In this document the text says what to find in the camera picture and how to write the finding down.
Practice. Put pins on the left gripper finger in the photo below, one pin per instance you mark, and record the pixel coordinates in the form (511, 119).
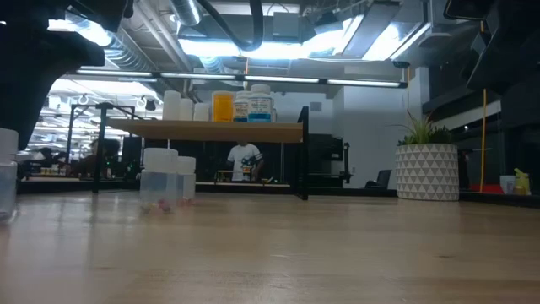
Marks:
(34, 97)

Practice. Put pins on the clear bottle with red pills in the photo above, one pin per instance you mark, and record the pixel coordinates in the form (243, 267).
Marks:
(159, 181)

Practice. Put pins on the clear bottle with green label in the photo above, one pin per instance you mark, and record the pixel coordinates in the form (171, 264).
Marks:
(187, 181)

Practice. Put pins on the orange pill bottle white cap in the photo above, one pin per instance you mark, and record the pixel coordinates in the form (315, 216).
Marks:
(223, 107)

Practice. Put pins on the white labelled medicine bottle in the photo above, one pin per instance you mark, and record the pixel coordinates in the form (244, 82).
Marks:
(240, 107)
(260, 105)

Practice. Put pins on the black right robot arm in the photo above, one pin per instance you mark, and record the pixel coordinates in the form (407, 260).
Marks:
(506, 55)

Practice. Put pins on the clear bottle with grey pills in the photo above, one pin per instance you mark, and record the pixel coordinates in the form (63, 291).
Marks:
(7, 181)

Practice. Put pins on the long ceiling light bar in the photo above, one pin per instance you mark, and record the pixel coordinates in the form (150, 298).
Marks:
(198, 76)

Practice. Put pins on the black equipment rack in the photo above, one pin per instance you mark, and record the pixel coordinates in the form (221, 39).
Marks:
(327, 156)

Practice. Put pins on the black office chair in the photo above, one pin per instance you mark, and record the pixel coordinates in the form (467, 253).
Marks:
(381, 179)

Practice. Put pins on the green potted plant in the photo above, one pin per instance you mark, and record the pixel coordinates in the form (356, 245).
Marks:
(422, 133)

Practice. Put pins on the white patterned plant pot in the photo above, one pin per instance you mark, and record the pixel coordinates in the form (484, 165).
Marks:
(426, 173)

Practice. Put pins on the red floor object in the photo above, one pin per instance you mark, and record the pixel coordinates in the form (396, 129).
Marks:
(485, 188)

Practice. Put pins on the white cup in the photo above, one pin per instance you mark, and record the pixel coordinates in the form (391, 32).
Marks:
(507, 184)

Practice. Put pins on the yellow-green spray bottle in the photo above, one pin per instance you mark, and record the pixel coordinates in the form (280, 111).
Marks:
(522, 181)

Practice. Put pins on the silver ventilation duct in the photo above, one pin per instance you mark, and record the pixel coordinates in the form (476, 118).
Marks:
(126, 55)

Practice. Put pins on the grey wall panel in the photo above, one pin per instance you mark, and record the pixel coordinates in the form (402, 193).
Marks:
(315, 106)

